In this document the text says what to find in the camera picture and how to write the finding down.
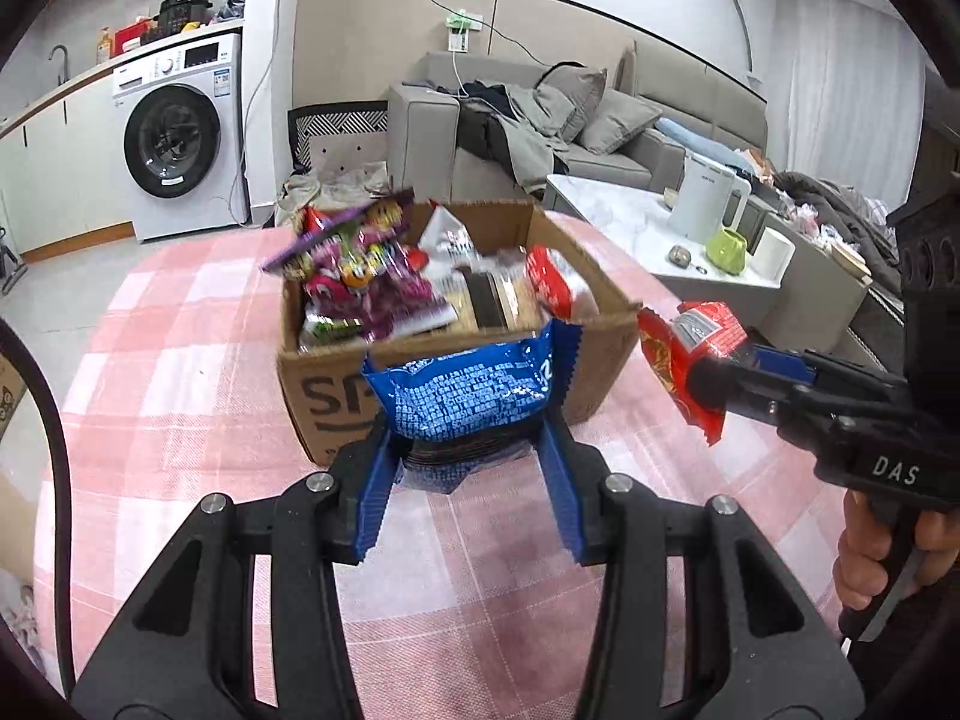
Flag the red box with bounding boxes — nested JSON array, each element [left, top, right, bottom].
[[114, 19, 158, 53]]

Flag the green mug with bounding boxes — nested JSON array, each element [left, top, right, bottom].
[[703, 227, 751, 277]]

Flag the pink checkered tablecloth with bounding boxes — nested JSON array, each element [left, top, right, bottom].
[[34, 211, 912, 720]]

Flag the thick black cable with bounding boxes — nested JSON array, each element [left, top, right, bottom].
[[0, 319, 76, 702]]

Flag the grey sofa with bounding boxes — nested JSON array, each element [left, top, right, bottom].
[[386, 51, 770, 222]]

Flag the brown cardboard box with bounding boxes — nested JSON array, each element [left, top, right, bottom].
[[276, 199, 642, 466]]

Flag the black white patterned panel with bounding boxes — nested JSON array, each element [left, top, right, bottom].
[[289, 100, 391, 173]]

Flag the light blue cloth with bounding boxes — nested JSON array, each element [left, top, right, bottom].
[[656, 116, 710, 147]]

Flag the toilet paper roll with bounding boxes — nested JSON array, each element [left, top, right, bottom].
[[750, 225, 796, 282]]

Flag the blue snack bag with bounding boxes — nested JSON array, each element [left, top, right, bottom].
[[360, 317, 584, 496]]

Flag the grey jacket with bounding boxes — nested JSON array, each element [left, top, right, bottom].
[[495, 82, 578, 192]]

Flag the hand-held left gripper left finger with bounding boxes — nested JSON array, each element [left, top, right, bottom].
[[71, 427, 404, 720]]

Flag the white kitchen counter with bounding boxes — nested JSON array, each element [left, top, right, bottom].
[[0, 52, 136, 256]]

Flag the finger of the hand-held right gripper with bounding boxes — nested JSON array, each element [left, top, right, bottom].
[[688, 358, 854, 449], [748, 345, 906, 404]]

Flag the grey blanket pile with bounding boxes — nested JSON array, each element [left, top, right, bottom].
[[772, 169, 901, 293]]

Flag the white electric kettle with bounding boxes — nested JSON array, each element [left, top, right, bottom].
[[667, 152, 753, 245]]

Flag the green white power strip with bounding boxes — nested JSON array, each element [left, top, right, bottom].
[[442, 9, 485, 53]]

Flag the person's right forearm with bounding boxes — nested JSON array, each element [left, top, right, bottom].
[[844, 577, 960, 720]]

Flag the red white snack packet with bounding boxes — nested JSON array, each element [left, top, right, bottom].
[[637, 300, 751, 449], [523, 244, 601, 321]]

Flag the stick vacuum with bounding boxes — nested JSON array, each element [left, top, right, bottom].
[[0, 223, 29, 293]]

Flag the white curtain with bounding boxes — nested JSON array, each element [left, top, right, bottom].
[[780, 0, 923, 173]]

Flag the white washing machine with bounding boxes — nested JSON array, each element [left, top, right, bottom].
[[111, 31, 252, 242]]

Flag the person's right hand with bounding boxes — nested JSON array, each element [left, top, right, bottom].
[[832, 493, 960, 612]]

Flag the white marble coffee table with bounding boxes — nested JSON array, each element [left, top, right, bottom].
[[544, 174, 875, 353]]

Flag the black pressure cooker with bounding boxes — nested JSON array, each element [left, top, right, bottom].
[[154, 0, 213, 35]]

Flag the white noodle snack bag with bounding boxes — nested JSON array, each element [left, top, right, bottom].
[[416, 204, 475, 260]]

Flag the clear cookie packet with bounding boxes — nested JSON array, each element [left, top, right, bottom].
[[450, 266, 541, 335]]

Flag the dark clothes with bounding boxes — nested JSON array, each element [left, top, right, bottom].
[[454, 79, 518, 158]]

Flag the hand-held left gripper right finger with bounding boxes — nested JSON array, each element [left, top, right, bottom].
[[536, 418, 865, 720]]

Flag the purple candy packet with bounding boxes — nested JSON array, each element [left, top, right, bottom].
[[261, 190, 460, 338]]

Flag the cardboard box with print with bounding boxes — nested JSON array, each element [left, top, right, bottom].
[[0, 360, 31, 436]]

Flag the grey cushion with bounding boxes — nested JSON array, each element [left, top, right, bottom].
[[577, 86, 665, 157], [540, 64, 608, 143]]

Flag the green snack packet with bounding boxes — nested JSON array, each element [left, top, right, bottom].
[[298, 315, 368, 350]]

